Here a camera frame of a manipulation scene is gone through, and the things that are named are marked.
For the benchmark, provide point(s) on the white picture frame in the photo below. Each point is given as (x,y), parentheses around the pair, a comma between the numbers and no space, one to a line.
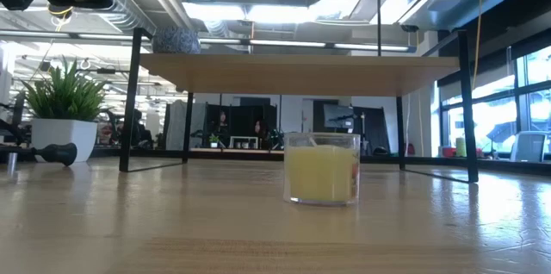
(243,137)

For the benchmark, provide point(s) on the person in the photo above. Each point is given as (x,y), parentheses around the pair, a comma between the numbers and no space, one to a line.
(138,129)
(259,129)
(222,121)

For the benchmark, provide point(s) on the red container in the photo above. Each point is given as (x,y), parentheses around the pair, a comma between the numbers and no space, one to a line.
(447,152)

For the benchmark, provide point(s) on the yellow candle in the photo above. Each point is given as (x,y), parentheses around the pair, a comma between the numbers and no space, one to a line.
(320,175)

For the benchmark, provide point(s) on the green plant in white pot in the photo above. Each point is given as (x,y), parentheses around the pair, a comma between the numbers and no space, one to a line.
(64,134)

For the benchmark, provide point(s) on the long ceiling light bar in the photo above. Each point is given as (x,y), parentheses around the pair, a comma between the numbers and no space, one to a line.
(280,43)

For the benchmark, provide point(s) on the green container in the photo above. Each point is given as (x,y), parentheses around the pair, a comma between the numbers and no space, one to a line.
(460,147)

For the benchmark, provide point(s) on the small silver cylinder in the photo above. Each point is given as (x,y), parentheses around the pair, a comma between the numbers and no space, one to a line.
(12,164)

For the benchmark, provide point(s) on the small background potted plant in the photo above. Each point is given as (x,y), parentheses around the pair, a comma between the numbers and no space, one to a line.
(214,139)

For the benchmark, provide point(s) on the black monitor on stand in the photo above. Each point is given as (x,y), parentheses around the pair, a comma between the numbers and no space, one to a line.
(338,114)

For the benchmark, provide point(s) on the grey office chair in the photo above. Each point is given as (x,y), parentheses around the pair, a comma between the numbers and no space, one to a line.
(529,147)

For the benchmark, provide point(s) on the wooden shelf with black legs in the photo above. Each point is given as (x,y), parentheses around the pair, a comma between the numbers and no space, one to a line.
(301,76)

